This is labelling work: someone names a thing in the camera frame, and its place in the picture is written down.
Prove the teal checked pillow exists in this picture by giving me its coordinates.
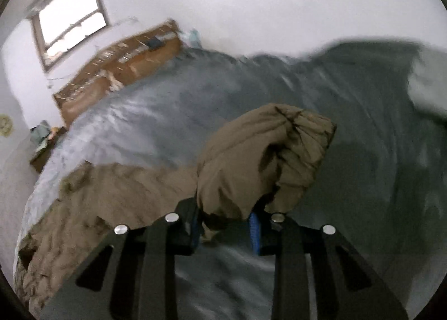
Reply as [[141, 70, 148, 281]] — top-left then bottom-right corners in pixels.
[[179, 29, 202, 49]]

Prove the black device on headboard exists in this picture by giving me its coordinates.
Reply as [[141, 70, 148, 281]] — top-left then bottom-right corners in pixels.
[[145, 36, 164, 51]]

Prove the wooden framed window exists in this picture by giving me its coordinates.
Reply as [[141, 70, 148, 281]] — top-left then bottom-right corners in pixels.
[[30, 0, 109, 72]]

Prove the brown wooden nightstand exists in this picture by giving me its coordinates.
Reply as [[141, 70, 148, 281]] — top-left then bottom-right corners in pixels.
[[30, 126, 67, 173]]

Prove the brown wooden headboard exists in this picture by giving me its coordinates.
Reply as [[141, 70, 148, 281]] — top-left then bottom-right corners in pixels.
[[53, 20, 182, 128]]

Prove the brown puffer jacket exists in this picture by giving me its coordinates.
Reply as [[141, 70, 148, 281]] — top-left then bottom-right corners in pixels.
[[15, 104, 336, 316]]

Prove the yellow lion cat sticker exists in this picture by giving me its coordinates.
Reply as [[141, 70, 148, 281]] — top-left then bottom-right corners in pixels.
[[0, 114, 14, 138]]

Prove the grey plush bed blanket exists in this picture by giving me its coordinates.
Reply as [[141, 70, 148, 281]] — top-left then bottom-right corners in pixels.
[[15, 41, 446, 318]]

